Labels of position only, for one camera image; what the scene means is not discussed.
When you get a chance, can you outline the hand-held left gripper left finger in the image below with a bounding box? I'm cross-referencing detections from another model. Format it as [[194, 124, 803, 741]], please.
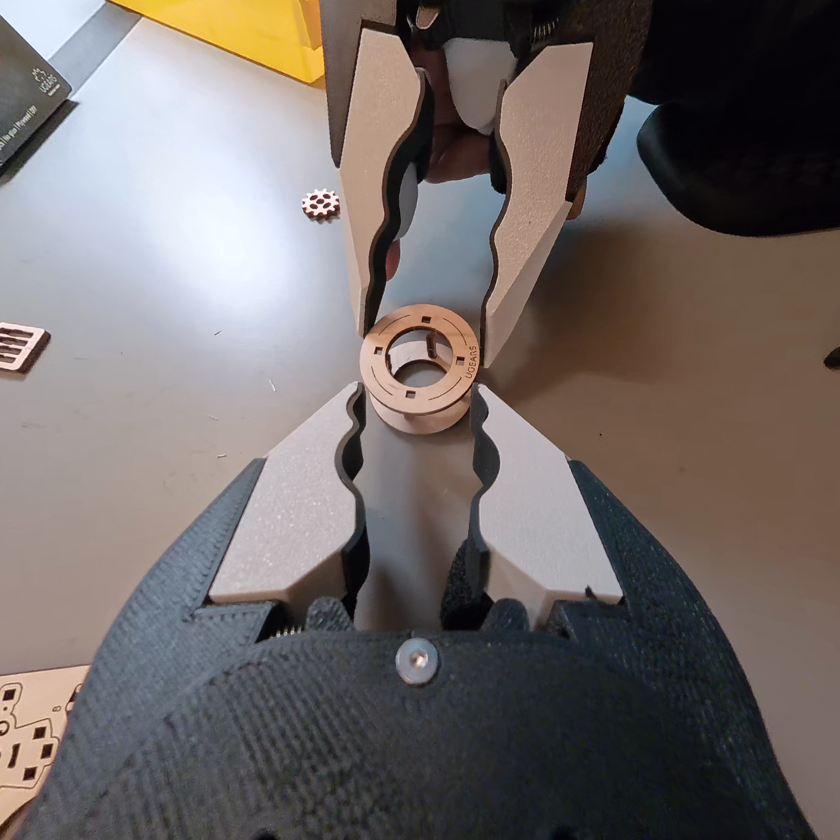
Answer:
[[209, 382, 368, 605]]

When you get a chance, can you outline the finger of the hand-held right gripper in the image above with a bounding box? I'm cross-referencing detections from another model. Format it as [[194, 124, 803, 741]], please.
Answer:
[[336, 24, 437, 336], [482, 41, 595, 361]]

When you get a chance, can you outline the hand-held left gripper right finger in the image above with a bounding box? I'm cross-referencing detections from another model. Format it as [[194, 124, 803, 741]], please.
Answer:
[[467, 382, 624, 624]]

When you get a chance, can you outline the plain wooden ring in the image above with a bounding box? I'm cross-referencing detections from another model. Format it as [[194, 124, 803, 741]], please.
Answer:
[[367, 357, 475, 435]]

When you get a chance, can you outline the engraved wooden ring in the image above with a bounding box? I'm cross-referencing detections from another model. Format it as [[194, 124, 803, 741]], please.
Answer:
[[360, 304, 483, 421]]

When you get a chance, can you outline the grey desk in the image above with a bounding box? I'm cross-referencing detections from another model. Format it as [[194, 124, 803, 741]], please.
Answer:
[[0, 0, 840, 840]]

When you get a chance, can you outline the yellow plastic bin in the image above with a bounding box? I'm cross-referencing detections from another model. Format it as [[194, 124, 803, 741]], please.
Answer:
[[108, 0, 326, 86]]

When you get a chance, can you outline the wooden puzzle part sheet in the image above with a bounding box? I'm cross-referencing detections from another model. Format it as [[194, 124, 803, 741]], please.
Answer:
[[0, 665, 91, 811]]

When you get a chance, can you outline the dark puzzle box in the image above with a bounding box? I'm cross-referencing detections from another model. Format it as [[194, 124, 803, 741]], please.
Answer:
[[0, 13, 78, 185]]

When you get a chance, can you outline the small slotted wooden frame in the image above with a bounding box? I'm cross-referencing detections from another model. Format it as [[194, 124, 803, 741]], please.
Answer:
[[0, 322, 51, 375]]

